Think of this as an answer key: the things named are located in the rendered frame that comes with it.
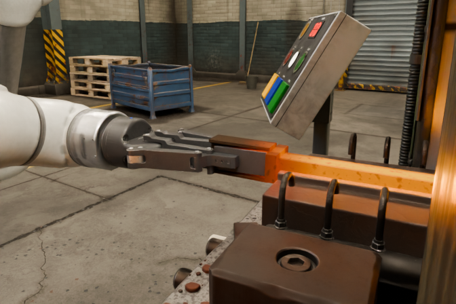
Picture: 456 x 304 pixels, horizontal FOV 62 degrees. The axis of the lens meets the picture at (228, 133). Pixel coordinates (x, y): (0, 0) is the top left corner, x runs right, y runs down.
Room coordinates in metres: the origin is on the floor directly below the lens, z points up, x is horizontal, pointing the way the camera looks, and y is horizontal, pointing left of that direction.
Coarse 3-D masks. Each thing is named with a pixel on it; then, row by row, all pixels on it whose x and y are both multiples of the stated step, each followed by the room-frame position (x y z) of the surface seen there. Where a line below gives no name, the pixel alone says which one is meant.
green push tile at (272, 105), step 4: (280, 84) 0.93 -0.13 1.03; (284, 84) 0.88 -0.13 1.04; (280, 88) 0.90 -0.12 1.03; (284, 88) 0.86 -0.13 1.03; (276, 92) 0.92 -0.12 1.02; (280, 92) 0.87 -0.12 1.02; (284, 92) 0.86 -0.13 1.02; (276, 96) 0.89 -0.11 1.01; (280, 96) 0.86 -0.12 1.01; (272, 100) 0.90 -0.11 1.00; (276, 100) 0.86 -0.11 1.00; (268, 104) 0.92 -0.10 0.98; (272, 104) 0.88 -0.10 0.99; (276, 104) 0.86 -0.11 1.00; (268, 108) 0.90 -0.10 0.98; (272, 108) 0.86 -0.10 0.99; (272, 112) 0.86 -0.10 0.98
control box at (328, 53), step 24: (312, 24) 1.04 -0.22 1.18; (336, 24) 0.82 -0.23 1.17; (360, 24) 0.82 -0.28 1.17; (312, 48) 0.86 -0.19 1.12; (336, 48) 0.82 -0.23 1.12; (288, 72) 0.96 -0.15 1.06; (312, 72) 0.82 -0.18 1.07; (336, 72) 0.82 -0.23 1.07; (288, 96) 0.82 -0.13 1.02; (312, 96) 0.82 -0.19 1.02; (288, 120) 0.82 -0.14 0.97; (312, 120) 0.82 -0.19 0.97
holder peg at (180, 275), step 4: (180, 268) 0.39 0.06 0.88; (184, 268) 0.39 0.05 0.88; (176, 272) 0.39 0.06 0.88; (180, 272) 0.39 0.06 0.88; (184, 272) 0.39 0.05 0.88; (188, 272) 0.39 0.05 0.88; (176, 276) 0.38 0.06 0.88; (180, 276) 0.38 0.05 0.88; (184, 276) 0.38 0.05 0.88; (176, 280) 0.38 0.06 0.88; (180, 280) 0.38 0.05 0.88; (176, 284) 0.38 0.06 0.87
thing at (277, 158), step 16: (224, 144) 0.45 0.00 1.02; (240, 144) 0.44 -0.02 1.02; (256, 144) 0.44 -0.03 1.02; (272, 144) 0.44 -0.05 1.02; (272, 160) 0.41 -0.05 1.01; (288, 160) 0.41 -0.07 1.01; (304, 160) 0.41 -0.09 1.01; (320, 160) 0.41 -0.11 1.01; (336, 160) 0.41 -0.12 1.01; (240, 176) 0.44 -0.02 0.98; (256, 176) 0.43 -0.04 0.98; (272, 176) 0.41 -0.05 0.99; (336, 176) 0.39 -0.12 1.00; (352, 176) 0.38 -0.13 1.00; (368, 176) 0.37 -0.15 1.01; (384, 176) 0.37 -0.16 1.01; (400, 176) 0.36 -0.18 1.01; (416, 176) 0.36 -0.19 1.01; (432, 176) 0.36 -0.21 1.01
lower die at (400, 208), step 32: (352, 160) 0.51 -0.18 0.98; (288, 192) 0.37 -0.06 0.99; (320, 192) 0.37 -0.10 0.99; (352, 192) 0.37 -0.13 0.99; (416, 192) 0.35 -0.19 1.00; (288, 224) 0.35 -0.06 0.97; (320, 224) 0.33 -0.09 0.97; (352, 224) 0.32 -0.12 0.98; (416, 224) 0.30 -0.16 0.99; (416, 256) 0.30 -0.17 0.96; (384, 288) 0.31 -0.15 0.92
